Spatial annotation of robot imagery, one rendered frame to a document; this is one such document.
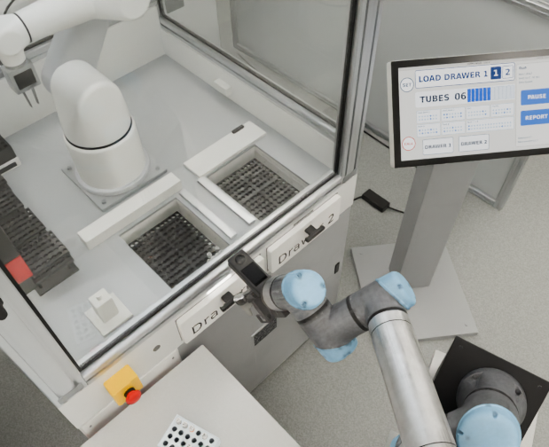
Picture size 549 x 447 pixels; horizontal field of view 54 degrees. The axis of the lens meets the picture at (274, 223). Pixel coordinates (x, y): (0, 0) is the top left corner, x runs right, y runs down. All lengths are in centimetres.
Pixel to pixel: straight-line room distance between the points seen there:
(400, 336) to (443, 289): 161
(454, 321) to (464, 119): 105
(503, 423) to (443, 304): 137
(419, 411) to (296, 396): 142
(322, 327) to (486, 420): 37
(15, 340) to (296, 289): 52
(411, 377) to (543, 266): 198
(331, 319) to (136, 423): 65
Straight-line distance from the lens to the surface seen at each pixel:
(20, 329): 108
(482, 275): 270
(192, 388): 149
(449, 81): 170
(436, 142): 169
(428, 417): 88
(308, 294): 101
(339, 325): 103
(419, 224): 211
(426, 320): 245
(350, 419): 226
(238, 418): 145
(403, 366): 92
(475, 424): 119
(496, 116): 176
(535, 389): 140
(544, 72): 183
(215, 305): 144
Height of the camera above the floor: 214
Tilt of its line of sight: 52 degrees down
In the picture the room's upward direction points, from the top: 1 degrees counter-clockwise
